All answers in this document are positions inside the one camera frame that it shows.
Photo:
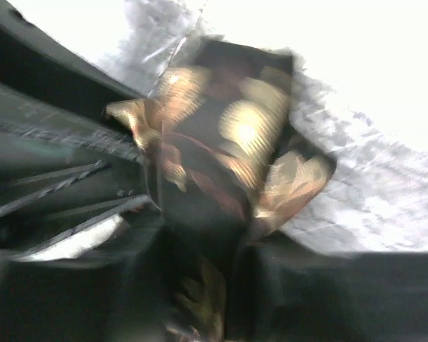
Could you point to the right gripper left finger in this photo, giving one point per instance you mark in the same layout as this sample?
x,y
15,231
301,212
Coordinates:
x,y
120,293

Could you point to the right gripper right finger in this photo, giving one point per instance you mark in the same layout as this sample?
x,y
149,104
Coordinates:
x,y
283,291

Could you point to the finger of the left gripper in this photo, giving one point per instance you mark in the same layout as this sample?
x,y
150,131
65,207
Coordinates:
x,y
60,173
33,63

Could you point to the black gold floral tie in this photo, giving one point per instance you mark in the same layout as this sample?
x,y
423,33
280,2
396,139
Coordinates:
x,y
223,164

